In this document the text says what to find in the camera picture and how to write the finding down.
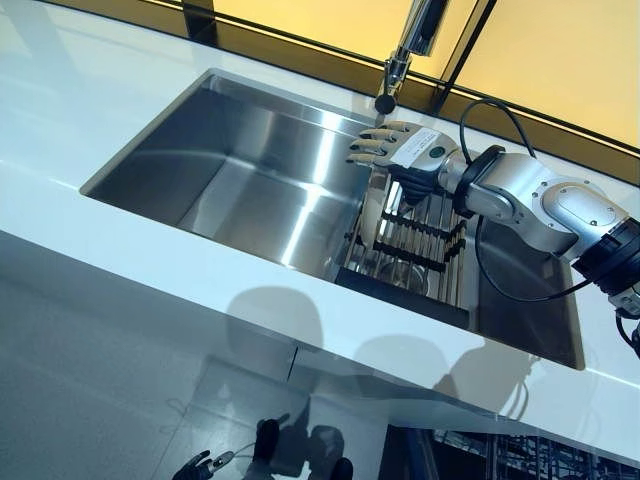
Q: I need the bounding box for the black wire dishwasher rack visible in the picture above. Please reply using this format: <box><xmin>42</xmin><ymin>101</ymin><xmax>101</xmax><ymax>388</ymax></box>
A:
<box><xmin>439</xmin><ymin>432</ymin><xmax>640</xmax><ymax>480</ymax></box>

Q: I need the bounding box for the chrome pull-down kitchen faucet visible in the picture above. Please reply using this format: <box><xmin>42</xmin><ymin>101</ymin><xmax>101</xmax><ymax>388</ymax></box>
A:
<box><xmin>374</xmin><ymin>0</ymin><xmax>451</xmax><ymax>116</ymax></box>

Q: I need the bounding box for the black-tipped robot left foot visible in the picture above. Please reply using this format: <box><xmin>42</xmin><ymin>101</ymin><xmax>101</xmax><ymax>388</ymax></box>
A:
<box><xmin>253</xmin><ymin>418</ymin><xmax>282</xmax><ymax>464</ymax></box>

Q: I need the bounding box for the black built-in dishwasher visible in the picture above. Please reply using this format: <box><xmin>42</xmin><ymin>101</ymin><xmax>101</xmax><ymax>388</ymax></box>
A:
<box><xmin>384</xmin><ymin>424</ymin><xmax>640</xmax><ymax>480</ymax></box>

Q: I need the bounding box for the stainless steel kitchen sink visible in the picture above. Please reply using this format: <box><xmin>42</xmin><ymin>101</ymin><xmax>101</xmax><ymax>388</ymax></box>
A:
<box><xmin>79</xmin><ymin>67</ymin><xmax>586</xmax><ymax>371</ymax></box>

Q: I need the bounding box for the wide white cabinet door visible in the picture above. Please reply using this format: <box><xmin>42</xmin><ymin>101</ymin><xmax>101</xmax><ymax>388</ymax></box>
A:
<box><xmin>0</xmin><ymin>232</ymin><xmax>300</xmax><ymax>451</ymax></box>

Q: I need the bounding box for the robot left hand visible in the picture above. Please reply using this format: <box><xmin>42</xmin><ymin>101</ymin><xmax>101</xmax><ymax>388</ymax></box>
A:
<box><xmin>174</xmin><ymin>449</ymin><xmax>236</xmax><ymax>480</ymax></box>

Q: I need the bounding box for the narrow white cabinet door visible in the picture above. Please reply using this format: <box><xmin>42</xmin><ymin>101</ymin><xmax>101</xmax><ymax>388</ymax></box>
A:
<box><xmin>289</xmin><ymin>344</ymin><xmax>416</xmax><ymax>480</ymax></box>

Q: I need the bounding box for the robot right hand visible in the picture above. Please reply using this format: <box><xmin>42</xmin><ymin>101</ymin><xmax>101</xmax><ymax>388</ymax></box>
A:
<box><xmin>344</xmin><ymin>119</ymin><xmax>459</xmax><ymax>209</ymax></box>

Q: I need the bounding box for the black roll-up sink drying rack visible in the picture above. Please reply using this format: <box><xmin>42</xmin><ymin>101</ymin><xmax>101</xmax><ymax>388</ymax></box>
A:
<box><xmin>334</xmin><ymin>164</ymin><xmax>474</xmax><ymax>329</ymax></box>

